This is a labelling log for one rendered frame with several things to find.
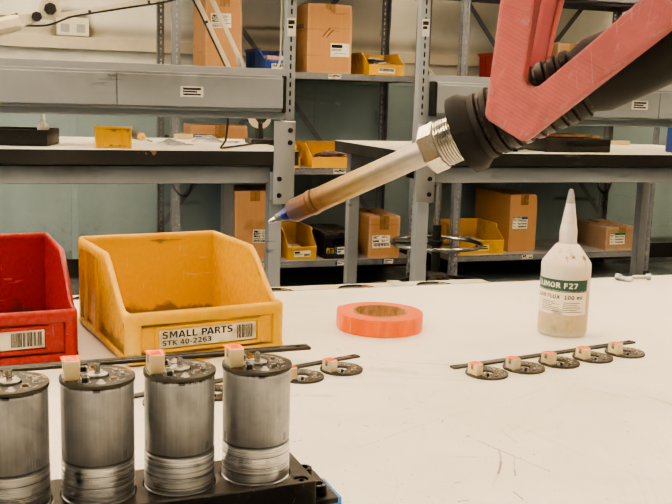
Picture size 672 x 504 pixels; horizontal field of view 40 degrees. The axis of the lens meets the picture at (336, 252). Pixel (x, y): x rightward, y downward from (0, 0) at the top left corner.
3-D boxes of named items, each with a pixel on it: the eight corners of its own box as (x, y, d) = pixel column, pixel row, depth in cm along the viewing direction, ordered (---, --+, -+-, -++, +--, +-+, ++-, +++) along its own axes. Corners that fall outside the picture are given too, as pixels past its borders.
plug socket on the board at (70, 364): (88, 379, 31) (88, 360, 31) (61, 382, 31) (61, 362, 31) (85, 373, 32) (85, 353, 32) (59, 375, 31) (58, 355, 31)
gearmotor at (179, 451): (221, 514, 33) (223, 373, 32) (151, 524, 32) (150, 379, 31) (204, 486, 35) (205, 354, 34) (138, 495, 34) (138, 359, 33)
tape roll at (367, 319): (422, 319, 68) (423, 303, 67) (422, 340, 62) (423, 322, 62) (339, 315, 68) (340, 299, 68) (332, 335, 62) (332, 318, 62)
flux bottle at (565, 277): (526, 329, 65) (535, 187, 64) (558, 323, 67) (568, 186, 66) (565, 340, 63) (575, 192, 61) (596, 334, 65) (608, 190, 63)
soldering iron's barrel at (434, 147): (289, 236, 31) (463, 160, 28) (271, 192, 31) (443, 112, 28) (308, 231, 32) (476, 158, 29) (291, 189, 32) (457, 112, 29)
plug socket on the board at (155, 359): (172, 373, 32) (172, 354, 32) (147, 375, 32) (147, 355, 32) (167, 366, 33) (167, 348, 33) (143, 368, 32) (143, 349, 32)
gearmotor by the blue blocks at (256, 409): (297, 503, 34) (300, 366, 33) (231, 513, 33) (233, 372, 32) (276, 477, 36) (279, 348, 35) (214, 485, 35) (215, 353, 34)
